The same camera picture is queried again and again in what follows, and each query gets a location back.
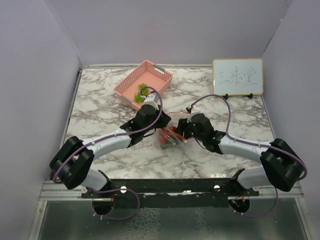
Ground clear zip top bag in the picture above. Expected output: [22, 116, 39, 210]
[156, 110, 189, 149]

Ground green fake grapes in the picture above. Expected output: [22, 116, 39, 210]
[134, 83, 150, 104]

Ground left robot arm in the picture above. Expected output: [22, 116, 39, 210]
[49, 104, 171, 198]

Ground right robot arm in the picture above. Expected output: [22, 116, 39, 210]
[175, 113, 304, 196]

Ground red fake fruit bunch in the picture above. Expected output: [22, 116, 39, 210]
[157, 127, 178, 149]

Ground pink plastic basket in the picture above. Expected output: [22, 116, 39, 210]
[114, 60, 173, 110]

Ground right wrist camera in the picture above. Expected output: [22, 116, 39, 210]
[186, 103, 201, 119]

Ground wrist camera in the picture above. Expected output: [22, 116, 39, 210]
[186, 103, 201, 119]
[143, 92, 159, 109]

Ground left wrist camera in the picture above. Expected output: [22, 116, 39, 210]
[143, 92, 159, 109]

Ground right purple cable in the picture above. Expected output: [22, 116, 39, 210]
[188, 94, 308, 218]

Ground purple cable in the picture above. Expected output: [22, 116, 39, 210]
[188, 94, 308, 218]
[52, 86, 163, 220]

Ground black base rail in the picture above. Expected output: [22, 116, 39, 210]
[81, 178, 259, 209]

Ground small whiteboard yellow frame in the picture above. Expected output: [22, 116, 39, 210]
[212, 58, 264, 97]

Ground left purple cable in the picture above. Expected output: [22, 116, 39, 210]
[52, 86, 163, 220]

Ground aluminium frame rail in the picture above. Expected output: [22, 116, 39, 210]
[39, 180, 304, 201]

